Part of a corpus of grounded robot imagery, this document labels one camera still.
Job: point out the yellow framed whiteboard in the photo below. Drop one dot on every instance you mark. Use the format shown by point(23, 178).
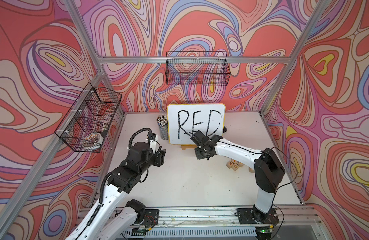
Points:
point(184, 120)

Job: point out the aluminium corner frame post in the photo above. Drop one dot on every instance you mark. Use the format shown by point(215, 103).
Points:
point(287, 68)

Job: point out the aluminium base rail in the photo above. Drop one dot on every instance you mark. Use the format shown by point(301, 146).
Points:
point(234, 222)

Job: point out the black wire basket back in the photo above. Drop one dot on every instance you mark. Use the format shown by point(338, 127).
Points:
point(197, 68)

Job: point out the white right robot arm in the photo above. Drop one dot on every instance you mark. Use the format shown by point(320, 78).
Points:
point(266, 169)

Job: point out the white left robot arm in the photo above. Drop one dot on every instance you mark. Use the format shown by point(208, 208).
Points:
point(144, 151)

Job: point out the wooden whiteboard easel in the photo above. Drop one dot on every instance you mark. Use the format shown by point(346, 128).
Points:
point(185, 147)

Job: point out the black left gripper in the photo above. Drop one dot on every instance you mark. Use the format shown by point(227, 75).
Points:
point(159, 158)

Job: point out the black wire basket left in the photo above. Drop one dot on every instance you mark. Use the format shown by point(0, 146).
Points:
point(92, 112)

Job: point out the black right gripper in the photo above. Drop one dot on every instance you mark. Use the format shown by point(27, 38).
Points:
point(198, 156)

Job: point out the black wire basket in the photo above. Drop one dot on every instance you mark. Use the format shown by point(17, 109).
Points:
point(92, 112)
point(197, 68)

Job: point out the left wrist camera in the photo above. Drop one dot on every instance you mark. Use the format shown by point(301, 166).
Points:
point(151, 137)

